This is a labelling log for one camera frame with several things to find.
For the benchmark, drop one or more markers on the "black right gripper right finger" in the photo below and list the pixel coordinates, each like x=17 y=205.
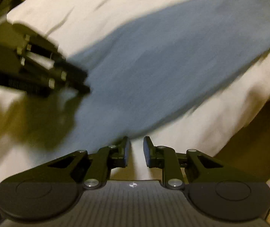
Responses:
x=214 y=188

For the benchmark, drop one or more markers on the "blue denim jeans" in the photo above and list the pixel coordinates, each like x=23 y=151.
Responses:
x=155 y=68

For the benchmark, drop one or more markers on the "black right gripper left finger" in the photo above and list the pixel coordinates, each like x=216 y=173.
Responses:
x=53 y=188

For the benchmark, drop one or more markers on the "white bed sheet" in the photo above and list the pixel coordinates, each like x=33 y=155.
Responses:
x=78 y=23

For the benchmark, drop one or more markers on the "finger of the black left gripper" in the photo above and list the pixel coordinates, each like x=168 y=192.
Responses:
x=75 y=76

